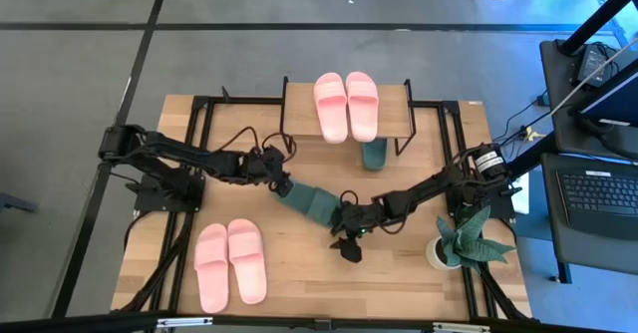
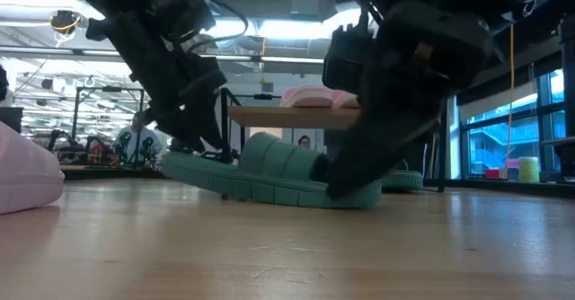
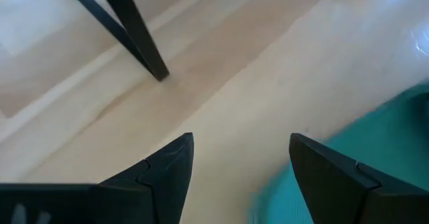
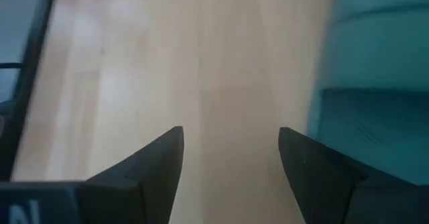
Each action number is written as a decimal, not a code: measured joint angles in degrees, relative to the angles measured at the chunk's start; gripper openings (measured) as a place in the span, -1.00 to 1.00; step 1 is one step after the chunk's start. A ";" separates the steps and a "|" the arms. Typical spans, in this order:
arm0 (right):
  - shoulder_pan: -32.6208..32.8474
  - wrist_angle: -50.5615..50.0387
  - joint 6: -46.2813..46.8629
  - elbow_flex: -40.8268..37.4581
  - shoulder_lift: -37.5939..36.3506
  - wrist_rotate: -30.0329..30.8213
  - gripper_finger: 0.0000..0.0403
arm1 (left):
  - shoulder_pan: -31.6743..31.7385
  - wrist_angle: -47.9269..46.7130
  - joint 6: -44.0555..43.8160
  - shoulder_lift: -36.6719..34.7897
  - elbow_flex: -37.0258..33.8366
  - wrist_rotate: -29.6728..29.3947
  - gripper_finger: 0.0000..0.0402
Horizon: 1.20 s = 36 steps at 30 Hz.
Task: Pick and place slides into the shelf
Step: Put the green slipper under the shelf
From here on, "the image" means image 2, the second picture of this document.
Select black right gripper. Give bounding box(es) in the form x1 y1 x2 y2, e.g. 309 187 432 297
323 0 496 201

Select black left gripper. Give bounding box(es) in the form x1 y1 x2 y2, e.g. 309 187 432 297
129 52 228 154

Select green rubber slide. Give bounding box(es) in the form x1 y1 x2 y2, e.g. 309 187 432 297
160 130 384 211
380 158 425 193

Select pink rubber slide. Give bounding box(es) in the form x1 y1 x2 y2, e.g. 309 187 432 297
0 120 66 216
280 84 347 109
332 89 361 110

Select wooden shelf black metal legs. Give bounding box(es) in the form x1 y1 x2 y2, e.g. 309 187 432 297
218 86 450 201

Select yellow-green thread spool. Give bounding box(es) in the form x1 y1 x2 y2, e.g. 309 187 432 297
517 155 541 184

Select black background monitor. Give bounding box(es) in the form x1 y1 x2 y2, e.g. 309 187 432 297
0 106 24 134

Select black background rig frame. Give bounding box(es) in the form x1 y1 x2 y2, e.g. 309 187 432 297
73 85 146 166

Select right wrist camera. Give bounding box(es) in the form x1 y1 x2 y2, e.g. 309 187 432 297
321 21 376 95

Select grey ceiling duct box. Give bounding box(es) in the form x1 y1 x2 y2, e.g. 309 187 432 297
289 0 339 22

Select black ceiling cable reel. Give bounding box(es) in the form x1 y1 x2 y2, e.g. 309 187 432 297
49 9 83 35

